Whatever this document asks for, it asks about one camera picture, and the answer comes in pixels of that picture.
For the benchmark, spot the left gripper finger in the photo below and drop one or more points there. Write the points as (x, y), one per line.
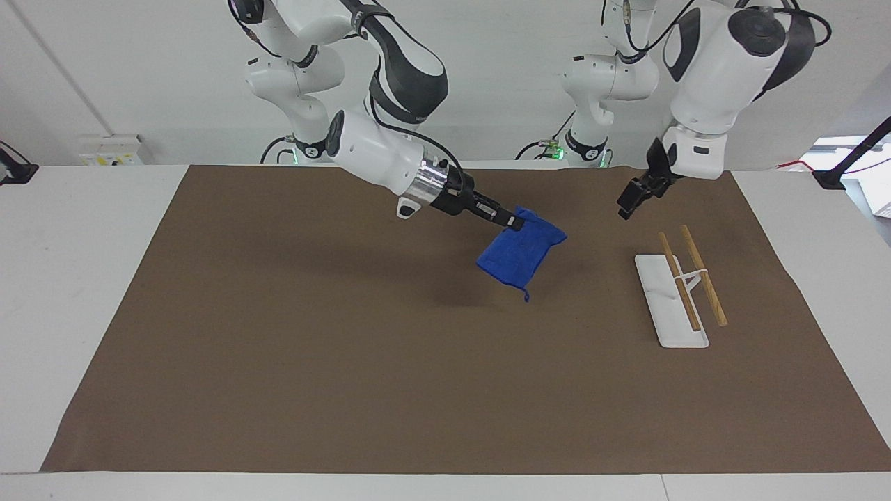
(626, 200)
(657, 191)

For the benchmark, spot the blue towel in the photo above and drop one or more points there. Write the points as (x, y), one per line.
(518, 254)

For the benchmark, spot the black stand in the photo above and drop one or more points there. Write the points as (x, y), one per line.
(12, 170)
(853, 156)

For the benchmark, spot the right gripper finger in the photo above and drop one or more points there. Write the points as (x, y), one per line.
(502, 207)
(498, 218)

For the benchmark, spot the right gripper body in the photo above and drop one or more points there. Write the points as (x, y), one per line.
(456, 193)

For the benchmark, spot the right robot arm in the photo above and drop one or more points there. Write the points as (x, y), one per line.
(372, 149)

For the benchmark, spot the white rack with wooden bars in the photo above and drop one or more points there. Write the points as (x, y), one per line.
(669, 309)

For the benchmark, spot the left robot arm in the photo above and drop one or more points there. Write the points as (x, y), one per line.
(710, 76)

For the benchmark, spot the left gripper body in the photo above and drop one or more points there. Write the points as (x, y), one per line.
(658, 161)

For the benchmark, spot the white wall socket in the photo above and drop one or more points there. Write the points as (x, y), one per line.
(110, 149)

